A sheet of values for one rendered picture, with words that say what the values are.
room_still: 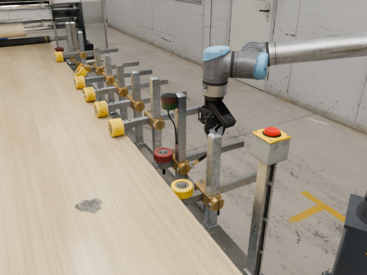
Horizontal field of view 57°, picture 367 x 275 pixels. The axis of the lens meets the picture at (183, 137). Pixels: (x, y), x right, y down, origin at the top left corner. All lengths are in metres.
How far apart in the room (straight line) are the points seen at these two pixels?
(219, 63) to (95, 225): 0.65
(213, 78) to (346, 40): 0.47
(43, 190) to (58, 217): 0.17
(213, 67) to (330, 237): 1.66
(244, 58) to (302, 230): 1.60
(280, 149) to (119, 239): 0.52
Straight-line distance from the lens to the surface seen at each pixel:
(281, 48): 1.29
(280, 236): 2.41
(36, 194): 1.28
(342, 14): 4.07
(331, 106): 4.25
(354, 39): 1.32
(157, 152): 1.41
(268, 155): 0.86
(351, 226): 1.67
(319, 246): 2.42
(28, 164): 1.47
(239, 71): 1.15
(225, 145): 1.56
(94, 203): 1.14
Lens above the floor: 1.61
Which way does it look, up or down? 27 degrees down
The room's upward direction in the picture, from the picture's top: straight up
